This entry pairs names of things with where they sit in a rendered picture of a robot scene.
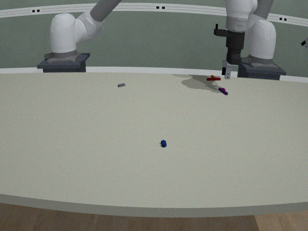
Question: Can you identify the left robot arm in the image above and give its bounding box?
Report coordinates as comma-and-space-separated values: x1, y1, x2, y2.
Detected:
242, 0, 278, 69

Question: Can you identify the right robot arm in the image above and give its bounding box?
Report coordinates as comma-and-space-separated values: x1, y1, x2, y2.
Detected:
44, 0, 257, 64

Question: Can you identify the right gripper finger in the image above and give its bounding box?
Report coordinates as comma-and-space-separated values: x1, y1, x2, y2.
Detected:
225, 64, 238, 79
222, 60, 228, 75

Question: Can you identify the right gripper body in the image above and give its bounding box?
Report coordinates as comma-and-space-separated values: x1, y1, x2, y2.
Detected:
214, 16, 248, 65

